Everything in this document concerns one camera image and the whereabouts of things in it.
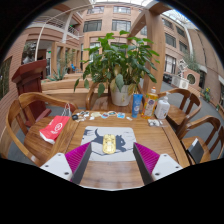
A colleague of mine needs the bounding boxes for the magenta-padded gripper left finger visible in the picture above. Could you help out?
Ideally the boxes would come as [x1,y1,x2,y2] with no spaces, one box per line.
[39,141,93,185]

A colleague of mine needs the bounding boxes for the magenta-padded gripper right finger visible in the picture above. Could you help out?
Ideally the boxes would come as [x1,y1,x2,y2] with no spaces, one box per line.
[132,141,184,185]

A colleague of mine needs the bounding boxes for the grey cat-print mouse pad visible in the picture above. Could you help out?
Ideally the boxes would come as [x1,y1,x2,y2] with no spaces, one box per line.
[80,125,138,163]

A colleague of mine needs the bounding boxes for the small white packet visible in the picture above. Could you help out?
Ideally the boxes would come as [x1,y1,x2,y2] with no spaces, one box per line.
[147,118,164,128]

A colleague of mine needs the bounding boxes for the red paper shopping bag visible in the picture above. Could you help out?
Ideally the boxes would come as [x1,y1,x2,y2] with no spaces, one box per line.
[38,103,73,145]

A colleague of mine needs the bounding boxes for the white pump bottle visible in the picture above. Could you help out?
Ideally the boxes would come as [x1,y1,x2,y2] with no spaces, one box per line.
[154,91,171,120]

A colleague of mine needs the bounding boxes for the blue tube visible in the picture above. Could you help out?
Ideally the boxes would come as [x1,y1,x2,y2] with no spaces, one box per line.
[131,93,144,119]

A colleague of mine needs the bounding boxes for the white air conditioner unit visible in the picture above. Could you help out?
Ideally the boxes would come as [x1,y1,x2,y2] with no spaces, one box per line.
[170,74,190,90]

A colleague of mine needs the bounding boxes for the spiky green agave plant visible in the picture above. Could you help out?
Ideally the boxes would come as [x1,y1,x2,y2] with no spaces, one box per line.
[49,64,69,82]

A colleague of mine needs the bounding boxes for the green potted plant white pot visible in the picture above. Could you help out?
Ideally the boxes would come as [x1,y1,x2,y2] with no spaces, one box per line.
[73,30,161,107]

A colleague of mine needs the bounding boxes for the dark bust statue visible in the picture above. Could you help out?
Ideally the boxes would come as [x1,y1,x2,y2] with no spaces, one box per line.
[21,41,37,65]

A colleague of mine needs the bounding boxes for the dark red wooden pedestal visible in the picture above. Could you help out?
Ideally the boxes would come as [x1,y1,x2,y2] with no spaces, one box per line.
[11,59,48,123]

